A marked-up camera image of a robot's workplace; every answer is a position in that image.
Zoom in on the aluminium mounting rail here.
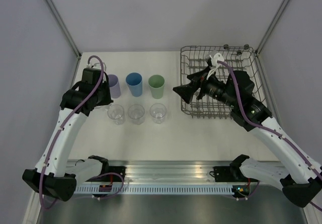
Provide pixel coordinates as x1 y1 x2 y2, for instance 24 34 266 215
67 160 282 184

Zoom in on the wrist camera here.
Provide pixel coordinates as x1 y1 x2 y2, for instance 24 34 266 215
204 50 224 80
87 62 106 70

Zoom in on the grey wire dish rack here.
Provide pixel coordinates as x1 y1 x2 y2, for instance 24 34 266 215
180 44 268 119

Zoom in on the blue plastic cup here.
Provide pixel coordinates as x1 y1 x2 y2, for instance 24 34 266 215
125 72 142 97

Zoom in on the purple plastic cup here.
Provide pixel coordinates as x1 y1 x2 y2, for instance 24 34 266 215
108 74 121 99

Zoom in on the aluminium frame post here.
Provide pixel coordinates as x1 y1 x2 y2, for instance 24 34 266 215
44 0 82 59
255 0 291 55

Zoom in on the purple cable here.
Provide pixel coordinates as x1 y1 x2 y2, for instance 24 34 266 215
39 55 105 211
217 60 322 211

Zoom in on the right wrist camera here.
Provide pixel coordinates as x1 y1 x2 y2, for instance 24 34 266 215
204 50 224 80

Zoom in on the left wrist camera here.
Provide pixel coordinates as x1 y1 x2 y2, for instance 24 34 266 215
87 62 106 70

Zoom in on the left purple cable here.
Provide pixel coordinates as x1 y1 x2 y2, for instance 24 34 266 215
39 55 105 211

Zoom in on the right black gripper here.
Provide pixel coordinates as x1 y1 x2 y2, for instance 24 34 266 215
173 65 238 108

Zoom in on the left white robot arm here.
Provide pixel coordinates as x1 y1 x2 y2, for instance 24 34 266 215
22 68 112 201

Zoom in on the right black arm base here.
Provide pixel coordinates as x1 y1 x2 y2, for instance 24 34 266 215
213 166 237 183

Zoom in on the left aluminium frame post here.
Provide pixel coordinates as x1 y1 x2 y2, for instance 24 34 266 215
44 0 82 59

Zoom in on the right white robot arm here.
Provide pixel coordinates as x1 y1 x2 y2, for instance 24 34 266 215
173 67 321 207

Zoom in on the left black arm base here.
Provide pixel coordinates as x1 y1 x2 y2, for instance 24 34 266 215
98 166 126 183

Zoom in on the green plastic cup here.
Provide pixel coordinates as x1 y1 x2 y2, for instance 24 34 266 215
148 74 165 99

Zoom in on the right aluminium frame post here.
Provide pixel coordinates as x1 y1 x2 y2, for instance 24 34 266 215
255 0 291 55

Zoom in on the white slotted cable duct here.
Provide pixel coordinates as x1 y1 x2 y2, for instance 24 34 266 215
75 184 234 195

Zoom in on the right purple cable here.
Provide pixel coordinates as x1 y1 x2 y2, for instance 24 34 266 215
217 60 322 211

